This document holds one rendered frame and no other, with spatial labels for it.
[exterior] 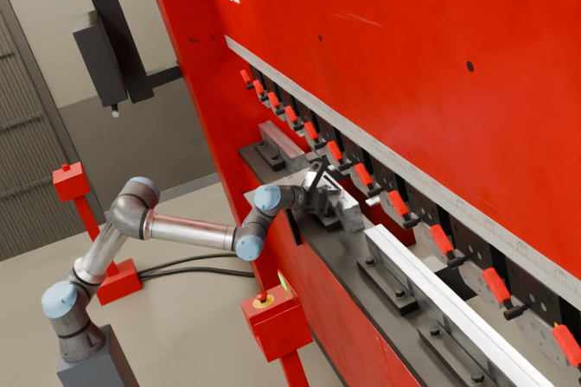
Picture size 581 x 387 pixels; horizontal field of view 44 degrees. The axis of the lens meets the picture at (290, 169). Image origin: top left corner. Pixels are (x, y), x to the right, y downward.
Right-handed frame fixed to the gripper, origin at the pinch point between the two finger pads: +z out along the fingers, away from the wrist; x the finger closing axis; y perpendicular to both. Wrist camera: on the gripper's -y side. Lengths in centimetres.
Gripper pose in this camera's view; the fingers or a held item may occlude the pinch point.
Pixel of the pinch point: (338, 190)
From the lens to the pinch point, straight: 244.0
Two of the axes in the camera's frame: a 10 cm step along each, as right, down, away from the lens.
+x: 7.1, 0.9, -7.0
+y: -0.8, 10.0, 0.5
